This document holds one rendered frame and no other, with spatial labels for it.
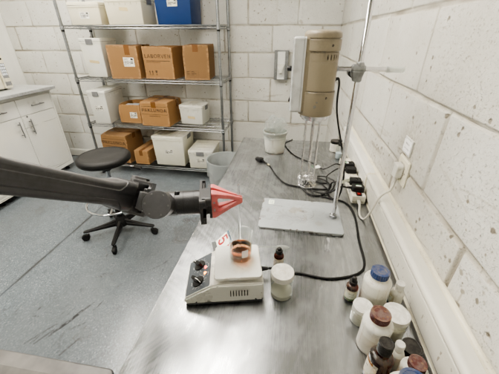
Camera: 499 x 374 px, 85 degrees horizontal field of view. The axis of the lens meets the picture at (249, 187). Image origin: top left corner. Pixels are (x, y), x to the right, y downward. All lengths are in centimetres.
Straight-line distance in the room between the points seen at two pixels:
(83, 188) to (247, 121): 263
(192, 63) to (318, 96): 197
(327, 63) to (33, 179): 70
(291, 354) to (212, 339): 18
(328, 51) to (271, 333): 72
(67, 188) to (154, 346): 40
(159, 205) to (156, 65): 235
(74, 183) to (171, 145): 245
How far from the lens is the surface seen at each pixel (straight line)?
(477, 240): 69
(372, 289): 75
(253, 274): 71
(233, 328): 73
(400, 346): 69
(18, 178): 46
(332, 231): 100
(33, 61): 409
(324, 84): 84
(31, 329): 199
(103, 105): 314
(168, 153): 300
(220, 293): 73
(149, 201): 58
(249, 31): 293
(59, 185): 50
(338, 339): 74
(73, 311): 195
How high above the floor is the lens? 136
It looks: 29 degrees down
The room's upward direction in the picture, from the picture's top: straight up
